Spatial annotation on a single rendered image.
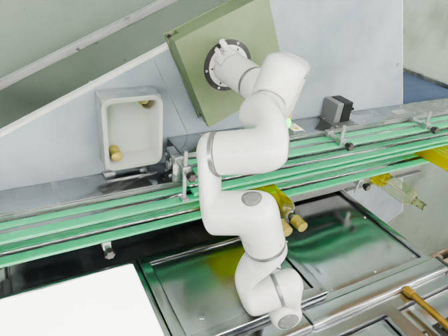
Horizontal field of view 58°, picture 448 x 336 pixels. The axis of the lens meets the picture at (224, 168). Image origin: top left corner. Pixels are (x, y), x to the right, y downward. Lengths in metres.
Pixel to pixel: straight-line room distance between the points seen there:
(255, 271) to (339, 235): 0.76
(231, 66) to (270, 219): 0.54
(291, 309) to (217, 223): 0.33
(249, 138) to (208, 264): 0.63
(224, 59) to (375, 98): 0.88
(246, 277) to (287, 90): 0.39
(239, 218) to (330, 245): 0.81
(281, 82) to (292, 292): 0.45
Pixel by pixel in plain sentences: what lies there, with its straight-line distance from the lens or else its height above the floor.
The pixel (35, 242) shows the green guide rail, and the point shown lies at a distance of 1.24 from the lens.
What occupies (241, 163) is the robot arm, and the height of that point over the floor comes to 1.35.
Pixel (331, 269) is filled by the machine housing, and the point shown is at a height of 1.22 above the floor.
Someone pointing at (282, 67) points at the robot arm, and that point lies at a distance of 0.86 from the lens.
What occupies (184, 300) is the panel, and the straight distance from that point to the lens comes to 1.17.
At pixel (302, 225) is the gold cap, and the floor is 1.16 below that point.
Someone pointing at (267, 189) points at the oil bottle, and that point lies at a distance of 1.35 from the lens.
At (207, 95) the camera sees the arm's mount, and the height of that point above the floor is 0.84.
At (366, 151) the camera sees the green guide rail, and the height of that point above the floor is 0.93.
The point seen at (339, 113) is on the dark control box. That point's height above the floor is 0.84.
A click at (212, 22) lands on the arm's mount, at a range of 1.17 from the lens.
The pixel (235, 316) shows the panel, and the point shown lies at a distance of 1.14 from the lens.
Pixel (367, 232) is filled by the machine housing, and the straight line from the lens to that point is 1.61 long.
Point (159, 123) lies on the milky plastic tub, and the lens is 1.21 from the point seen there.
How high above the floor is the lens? 1.87
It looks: 48 degrees down
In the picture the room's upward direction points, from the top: 136 degrees clockwise
